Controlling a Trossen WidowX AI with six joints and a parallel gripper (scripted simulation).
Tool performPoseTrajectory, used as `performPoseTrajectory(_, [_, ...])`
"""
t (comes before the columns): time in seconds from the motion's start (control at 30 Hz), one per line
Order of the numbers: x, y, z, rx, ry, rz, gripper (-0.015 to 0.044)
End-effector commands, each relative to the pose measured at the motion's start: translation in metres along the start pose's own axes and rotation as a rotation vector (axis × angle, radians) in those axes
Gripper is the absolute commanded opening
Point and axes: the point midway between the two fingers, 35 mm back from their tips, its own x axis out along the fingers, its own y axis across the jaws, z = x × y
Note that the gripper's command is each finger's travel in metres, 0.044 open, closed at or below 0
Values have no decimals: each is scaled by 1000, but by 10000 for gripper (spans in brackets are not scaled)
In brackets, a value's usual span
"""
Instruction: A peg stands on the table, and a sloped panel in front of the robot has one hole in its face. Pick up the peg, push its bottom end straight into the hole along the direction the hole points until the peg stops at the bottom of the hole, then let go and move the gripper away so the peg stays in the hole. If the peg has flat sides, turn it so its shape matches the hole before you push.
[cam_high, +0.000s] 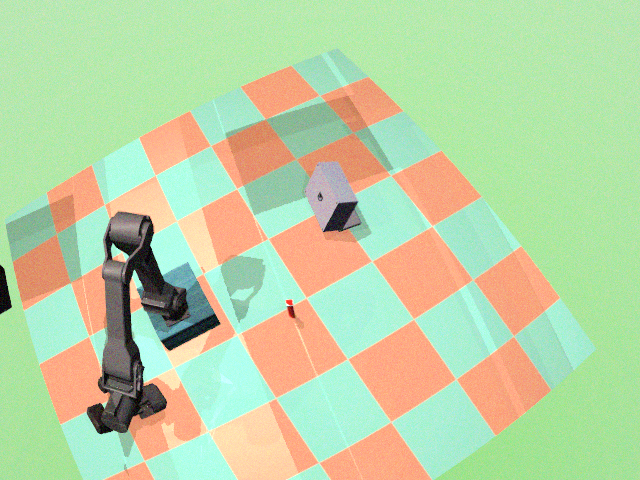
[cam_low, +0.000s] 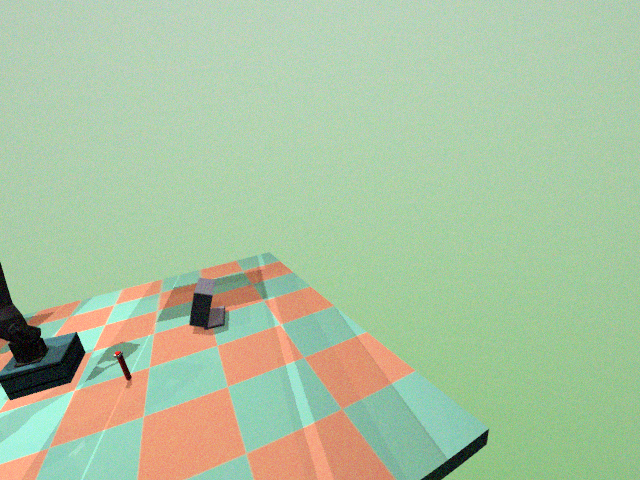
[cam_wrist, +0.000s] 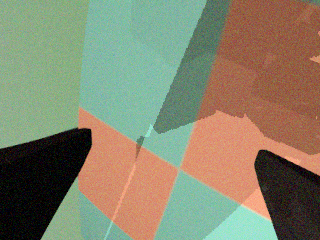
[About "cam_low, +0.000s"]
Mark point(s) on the grey sloped panel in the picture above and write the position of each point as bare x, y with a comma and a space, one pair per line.
201, 314

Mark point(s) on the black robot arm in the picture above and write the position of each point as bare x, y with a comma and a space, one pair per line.
25, 342

